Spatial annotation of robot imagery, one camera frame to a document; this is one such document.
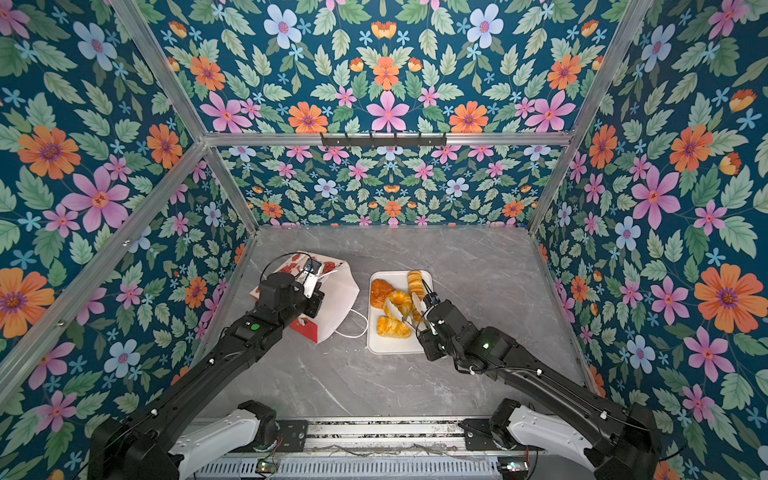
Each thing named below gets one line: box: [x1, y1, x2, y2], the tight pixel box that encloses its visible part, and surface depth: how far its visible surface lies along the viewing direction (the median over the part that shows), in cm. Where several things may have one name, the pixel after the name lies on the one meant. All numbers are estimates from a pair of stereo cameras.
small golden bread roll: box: [376, 315, 411, 339], surface depth 90 cm
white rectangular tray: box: [367, 270, 424, 355], surface depth 92 cm
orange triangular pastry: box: [370, 279, 396, 309], surface depth 100 cm
